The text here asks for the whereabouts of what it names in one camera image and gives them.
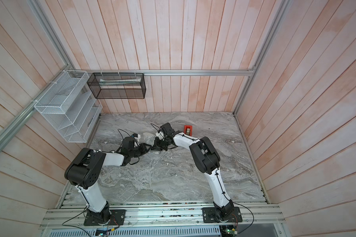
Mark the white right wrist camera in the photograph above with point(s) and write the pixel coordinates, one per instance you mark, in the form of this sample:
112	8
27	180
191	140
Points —
160	135

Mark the black mesh wall basket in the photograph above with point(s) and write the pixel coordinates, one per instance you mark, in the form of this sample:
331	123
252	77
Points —
117	85

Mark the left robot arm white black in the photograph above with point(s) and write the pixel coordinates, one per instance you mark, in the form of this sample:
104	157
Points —
84	171

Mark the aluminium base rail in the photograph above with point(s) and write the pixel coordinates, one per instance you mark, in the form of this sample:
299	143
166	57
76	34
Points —
165	214

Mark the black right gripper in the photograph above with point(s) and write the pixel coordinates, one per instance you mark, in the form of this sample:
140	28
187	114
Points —
156	145

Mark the white wire mesh shelf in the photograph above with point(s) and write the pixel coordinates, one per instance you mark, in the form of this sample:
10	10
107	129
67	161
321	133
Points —
70	110

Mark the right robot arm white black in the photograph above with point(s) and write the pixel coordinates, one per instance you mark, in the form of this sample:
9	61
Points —
207	160

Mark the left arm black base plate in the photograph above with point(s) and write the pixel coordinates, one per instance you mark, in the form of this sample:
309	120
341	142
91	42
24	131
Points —
114	217

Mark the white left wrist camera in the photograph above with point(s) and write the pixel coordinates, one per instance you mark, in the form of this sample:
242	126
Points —
136	136

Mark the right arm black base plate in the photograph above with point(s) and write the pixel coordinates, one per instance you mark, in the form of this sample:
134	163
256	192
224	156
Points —
214	215

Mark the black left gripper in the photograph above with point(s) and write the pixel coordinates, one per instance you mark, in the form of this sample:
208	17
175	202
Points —
144	148

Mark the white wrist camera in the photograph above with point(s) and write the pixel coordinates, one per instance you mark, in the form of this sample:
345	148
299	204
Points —
136	136
160	135

